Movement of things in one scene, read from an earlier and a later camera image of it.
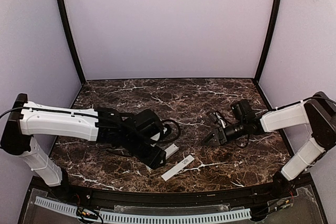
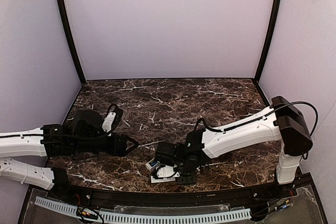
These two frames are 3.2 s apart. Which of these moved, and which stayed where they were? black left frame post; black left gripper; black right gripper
Moved: black left gripper; black right gripper
Stayed: black left frame post
